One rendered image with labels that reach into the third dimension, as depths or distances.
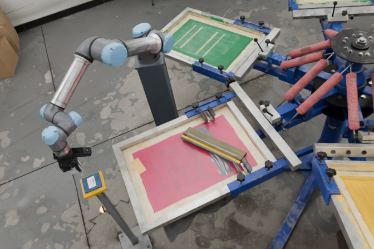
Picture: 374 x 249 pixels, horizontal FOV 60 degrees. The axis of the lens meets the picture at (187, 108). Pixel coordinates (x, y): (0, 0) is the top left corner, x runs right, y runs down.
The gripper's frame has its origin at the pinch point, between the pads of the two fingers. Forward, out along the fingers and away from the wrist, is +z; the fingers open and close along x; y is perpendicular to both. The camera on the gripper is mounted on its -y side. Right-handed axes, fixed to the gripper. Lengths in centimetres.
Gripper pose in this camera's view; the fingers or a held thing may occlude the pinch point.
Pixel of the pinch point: (82, 170)
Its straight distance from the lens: 184.6
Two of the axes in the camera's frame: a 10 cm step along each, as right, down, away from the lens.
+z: 1.3, 6.5, 7.5
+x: 3.9, 6.6, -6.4
